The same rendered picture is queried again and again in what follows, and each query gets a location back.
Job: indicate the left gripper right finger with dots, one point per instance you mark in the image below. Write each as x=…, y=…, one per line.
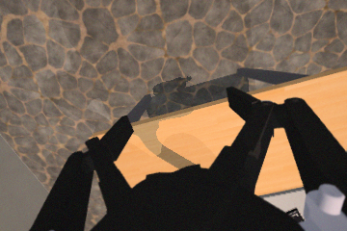
x=320, y=159

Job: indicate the grey base plate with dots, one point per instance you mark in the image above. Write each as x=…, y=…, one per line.
x=287, y=200

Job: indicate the black rectangular nest pad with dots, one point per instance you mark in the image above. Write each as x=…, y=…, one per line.
x=296, y=215

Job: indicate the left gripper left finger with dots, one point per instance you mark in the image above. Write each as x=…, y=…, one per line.
x=66, y=206

